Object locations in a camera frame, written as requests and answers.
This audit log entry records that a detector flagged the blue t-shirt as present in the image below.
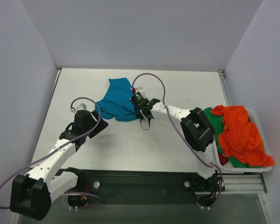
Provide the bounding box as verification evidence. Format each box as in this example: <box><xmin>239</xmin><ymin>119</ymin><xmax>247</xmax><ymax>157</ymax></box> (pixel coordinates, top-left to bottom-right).
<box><xmin>95</xmin><ymin>77</ymin><xmax>137</xmax><ymax>122</ymax></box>

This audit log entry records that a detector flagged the white laundry bin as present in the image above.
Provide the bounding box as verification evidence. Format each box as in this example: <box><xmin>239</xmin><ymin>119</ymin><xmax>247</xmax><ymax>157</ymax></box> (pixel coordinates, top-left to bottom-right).
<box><xmin>212</xmin><ymin>108</ymin><xmax>273</xmax><ymax>174</ymax></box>

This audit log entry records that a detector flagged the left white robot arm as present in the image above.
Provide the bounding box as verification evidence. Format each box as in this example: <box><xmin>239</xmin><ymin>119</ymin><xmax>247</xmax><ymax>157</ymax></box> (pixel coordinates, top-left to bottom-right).
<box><xmin>9</xmin><ymin>110</ymin><xmax>109</xmax><ymax>221</ymax></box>

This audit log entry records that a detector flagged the red t-shirt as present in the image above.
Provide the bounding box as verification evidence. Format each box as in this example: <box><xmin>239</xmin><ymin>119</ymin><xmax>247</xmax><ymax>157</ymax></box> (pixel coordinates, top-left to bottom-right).
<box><xmin>218</xmin><ymin>152</ymin><xmax>228</xmax><ymax>166</ymax></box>

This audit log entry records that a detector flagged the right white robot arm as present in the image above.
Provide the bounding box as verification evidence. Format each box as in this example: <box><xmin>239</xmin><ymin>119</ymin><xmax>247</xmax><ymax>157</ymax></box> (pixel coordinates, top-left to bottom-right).
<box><xmin>131</xmin><ymin>91</ymin><xmax>217</xmax><ymax>190</ymax></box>

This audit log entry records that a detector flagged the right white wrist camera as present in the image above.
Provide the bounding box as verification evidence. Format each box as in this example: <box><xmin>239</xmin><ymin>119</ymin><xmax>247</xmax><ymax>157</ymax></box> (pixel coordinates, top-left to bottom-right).
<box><xmin>131</xmin><ymin>87</ymin><xmax>145</xmax><ymax>94</ymax></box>

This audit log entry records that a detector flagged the green t-shirt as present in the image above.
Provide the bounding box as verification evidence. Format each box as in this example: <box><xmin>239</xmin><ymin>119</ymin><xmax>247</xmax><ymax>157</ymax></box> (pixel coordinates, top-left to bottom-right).
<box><xmin>203</xmin><ymin>107</ymin><xmax>249</xmax><ymax>168</ymax></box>

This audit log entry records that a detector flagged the orange t-shirt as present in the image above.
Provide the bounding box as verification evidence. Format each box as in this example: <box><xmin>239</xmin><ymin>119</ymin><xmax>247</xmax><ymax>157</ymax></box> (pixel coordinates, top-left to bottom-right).
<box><xmin>211</xmin><ymin>105</ymin><xmax>275</xmax><ymax>168</ymax></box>

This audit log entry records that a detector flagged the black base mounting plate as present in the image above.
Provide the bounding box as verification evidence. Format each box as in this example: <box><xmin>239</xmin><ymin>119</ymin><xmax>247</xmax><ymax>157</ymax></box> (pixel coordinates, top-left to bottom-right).
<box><xmin>66</xmin><ymin>168</ymin><xmax>225</xmax><ymax>209</ymax></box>

